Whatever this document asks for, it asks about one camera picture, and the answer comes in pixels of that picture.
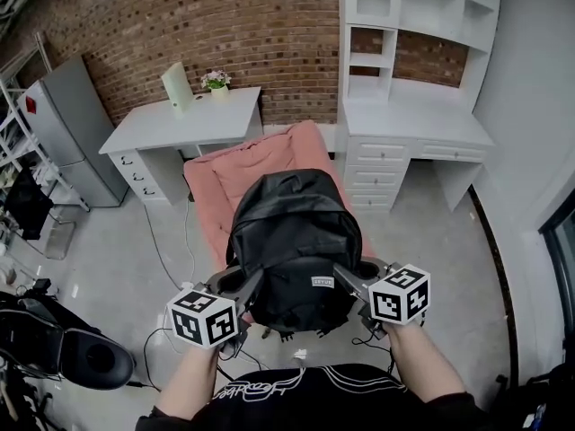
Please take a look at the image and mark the pink folding sofa chair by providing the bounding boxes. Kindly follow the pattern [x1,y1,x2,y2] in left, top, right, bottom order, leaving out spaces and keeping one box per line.
[182,119,375,272]

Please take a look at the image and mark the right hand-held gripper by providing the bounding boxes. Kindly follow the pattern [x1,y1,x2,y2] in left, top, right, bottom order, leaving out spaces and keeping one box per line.
[332,258,432,339]

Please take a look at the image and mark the black office chair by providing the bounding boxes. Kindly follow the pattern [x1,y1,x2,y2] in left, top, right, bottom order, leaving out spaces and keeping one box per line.
[0,290,137,392]

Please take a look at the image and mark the white desk with drawers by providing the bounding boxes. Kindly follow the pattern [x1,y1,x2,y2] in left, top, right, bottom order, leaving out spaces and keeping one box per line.
[98,85,264,207]

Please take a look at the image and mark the black cloth on rack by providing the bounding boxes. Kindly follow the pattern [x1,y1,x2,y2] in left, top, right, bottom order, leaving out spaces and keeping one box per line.
[4,168,54,242]

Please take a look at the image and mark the grey refrigerator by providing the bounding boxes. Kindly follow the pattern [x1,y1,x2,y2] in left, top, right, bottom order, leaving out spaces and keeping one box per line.
[16,55,130,209]

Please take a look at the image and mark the white desk with hutch shelves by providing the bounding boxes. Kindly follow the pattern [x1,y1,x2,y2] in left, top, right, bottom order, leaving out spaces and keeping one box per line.
[337,0,503,215]

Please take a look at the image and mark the black floor cable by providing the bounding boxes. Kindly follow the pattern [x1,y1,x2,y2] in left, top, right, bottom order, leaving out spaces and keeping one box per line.
[128,326,181,392]

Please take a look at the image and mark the person's right forearm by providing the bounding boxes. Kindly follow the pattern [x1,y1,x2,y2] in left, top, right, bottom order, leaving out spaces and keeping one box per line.
[385,321,469,406]

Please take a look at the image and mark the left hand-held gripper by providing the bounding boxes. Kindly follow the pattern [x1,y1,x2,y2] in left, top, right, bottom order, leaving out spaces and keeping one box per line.
[165,268,266,361]

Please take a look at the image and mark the white metal storage rack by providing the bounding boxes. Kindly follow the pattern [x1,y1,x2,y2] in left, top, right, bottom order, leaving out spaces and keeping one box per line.
[0,31,91,259]

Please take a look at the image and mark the person's black printed shirt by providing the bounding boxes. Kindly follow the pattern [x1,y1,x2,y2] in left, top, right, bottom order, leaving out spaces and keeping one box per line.
[134,363,502,431]

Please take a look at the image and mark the pink flowers in pale pot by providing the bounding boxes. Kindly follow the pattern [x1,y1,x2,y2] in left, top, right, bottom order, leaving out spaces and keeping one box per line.
[200,69,233,102]

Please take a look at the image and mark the clear plastic container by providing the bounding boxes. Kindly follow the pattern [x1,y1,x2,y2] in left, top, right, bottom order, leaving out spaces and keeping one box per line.
[43,218,76,260]

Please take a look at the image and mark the person's left forearm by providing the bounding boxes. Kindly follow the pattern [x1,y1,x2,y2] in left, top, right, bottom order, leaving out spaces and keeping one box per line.
[154,342,222,421]

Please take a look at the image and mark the black backpack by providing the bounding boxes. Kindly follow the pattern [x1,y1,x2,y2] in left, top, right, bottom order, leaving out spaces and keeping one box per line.
[226,168,364,342]

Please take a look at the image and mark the dark window frame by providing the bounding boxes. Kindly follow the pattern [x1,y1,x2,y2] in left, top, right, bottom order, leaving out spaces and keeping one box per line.
[537,204,575,367]

